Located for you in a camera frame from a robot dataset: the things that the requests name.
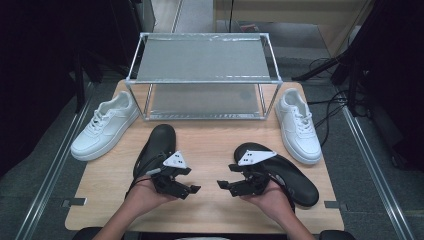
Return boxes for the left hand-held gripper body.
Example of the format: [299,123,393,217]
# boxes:
[151,150,189,198]

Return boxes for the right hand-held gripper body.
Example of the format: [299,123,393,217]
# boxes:
[229,149,278,197]

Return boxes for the black slipper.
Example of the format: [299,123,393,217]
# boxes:
[233,142,320,208]
[132,124,177,181]

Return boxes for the white sneaker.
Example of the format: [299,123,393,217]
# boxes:
[70,90,140,162]
[274,87,323,166]

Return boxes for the metal two-tier shoe rack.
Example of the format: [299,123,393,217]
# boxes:
[124,32,284,122]

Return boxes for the person's right hand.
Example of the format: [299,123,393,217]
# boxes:
[240,181,296,224]

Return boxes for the person's left hand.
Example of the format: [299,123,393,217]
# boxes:
[124,181,178,218]

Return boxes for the black chair armrest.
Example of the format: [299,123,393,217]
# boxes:
[318,229,357,240]

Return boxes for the black tripod stand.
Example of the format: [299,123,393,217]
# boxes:
[292,46,368,118]

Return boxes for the black curtain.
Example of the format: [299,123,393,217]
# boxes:
[348,0,424,173]
[0,0,153,176]

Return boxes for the right hand-held gripper cable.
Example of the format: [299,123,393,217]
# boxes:
[268,173,297,214]

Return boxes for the grey table bracket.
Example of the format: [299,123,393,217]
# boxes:
[324,200,348,212]
[62,197,88,208]

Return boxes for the black floor cables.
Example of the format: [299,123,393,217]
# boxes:
[306,57,351,148]

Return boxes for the metal floor rail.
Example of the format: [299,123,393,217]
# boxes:
[342,106,415,240]
[14,83,94,240]

